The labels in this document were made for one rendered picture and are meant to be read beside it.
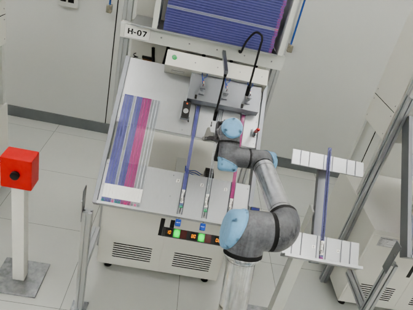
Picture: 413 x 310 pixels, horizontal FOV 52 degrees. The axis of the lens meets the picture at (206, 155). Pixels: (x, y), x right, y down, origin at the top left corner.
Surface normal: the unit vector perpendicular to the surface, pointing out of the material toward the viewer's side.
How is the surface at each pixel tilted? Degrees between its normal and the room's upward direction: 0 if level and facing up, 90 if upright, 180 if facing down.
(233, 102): 45
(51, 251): 0
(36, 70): 90
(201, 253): 90
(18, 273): 90
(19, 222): 90
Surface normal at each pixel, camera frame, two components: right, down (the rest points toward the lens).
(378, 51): 0.00, 0.49
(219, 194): 0.15, -0.26
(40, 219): 0.21, -0.85
